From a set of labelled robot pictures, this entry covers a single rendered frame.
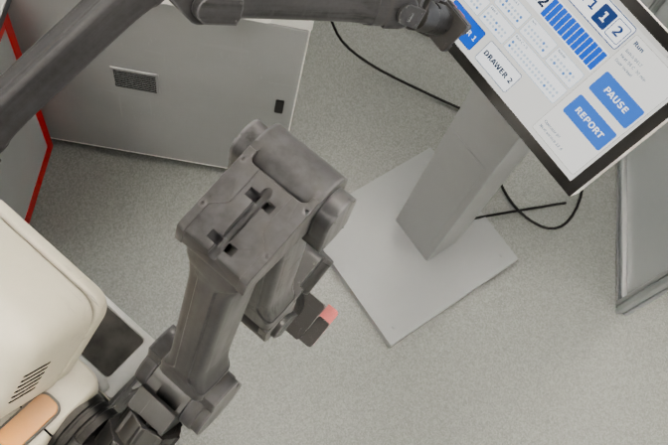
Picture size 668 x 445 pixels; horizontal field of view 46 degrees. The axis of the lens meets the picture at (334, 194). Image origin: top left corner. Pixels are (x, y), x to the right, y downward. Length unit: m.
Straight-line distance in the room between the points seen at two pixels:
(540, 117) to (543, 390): 1.11
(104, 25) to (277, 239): 0.51
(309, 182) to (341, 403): 1.66
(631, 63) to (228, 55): 0.90
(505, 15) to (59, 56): 0.85
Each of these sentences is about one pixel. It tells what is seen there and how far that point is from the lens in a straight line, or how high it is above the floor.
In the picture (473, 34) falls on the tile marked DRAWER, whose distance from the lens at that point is 1.57.
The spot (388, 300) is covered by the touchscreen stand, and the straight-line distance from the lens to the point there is 2.32.
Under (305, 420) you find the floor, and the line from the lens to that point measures 2.24.
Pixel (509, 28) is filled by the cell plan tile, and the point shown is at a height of 1.05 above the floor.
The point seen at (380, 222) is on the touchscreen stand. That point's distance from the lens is 2.40.
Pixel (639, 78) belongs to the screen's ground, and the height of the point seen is 1.14.
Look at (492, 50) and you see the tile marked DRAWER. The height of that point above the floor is 1.01.
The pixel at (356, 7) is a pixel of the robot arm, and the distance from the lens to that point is 1.26.
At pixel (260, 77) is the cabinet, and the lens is 1.93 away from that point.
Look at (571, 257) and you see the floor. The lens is 2.60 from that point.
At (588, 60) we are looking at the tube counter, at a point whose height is 1.10.
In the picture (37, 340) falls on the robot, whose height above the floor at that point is 1.37.
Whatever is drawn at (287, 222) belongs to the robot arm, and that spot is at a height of 1.62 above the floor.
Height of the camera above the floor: 2.19
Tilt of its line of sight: 63 degrees down
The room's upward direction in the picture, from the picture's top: 20 degrees clockwise
